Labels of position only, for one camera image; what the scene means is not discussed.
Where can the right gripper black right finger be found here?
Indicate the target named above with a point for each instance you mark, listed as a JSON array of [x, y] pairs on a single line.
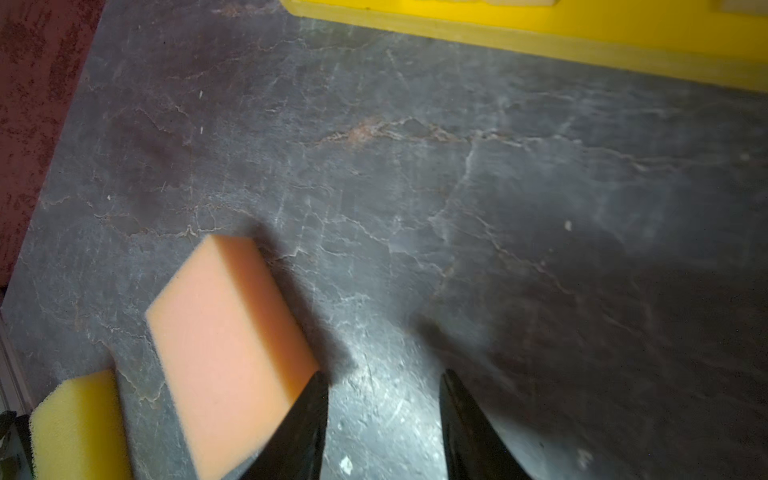
[[473, 449]]

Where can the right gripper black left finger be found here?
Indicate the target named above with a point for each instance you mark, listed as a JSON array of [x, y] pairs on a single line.
[[295, 450]]

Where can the salmon orange sponge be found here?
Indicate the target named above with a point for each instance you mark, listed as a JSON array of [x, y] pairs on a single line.
[[234, 358]]

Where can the large yellow sponge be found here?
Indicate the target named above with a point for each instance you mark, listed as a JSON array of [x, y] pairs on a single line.
[[77, 431]]

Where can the yellow shelf unit pink blue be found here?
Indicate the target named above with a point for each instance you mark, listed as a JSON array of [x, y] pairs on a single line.
[[715, 42]]

